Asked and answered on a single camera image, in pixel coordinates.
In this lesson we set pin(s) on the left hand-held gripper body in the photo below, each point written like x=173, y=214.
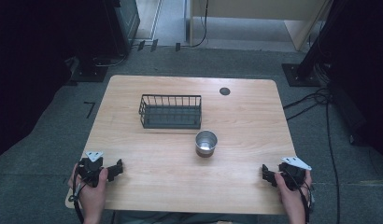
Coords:
x=88, y=169

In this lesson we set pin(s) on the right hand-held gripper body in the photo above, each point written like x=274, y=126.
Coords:
x=294, y=175

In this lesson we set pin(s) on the person's right hand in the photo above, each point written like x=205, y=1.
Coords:
x=290, y=199

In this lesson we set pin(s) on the person's left hand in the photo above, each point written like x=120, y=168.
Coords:
x=93, y=196

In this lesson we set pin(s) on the metal cup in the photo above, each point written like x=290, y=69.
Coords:
x=206, y=143

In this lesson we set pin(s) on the person's dark clothing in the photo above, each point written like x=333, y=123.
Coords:
x=180, y=218

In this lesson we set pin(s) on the black round table grommet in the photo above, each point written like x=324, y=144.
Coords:
x=224, y=91

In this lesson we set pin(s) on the black stand with square base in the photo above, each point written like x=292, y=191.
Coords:
x=88, y=73

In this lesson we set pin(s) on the dark grey cabinet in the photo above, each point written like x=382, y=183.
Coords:
x=125, y=21

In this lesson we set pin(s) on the light wooden cabinet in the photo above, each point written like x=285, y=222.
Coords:
x=258, y=9

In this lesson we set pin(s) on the black post with base plate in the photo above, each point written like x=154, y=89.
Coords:
x=301, y=74

